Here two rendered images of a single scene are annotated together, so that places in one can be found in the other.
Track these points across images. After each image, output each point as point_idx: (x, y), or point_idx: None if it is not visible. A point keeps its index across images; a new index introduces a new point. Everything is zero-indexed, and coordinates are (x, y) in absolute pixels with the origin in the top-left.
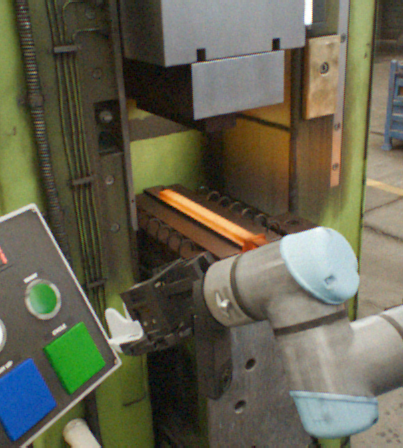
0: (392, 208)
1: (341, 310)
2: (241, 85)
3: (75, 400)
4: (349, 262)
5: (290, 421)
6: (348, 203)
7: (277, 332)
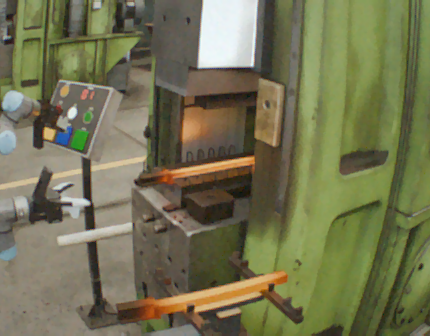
0: None
1: (5, 113)
2: (170, 76)
3: (71, 150)
4: (8, 102)
5: (160, 296)
6: (289, 240)
7: None
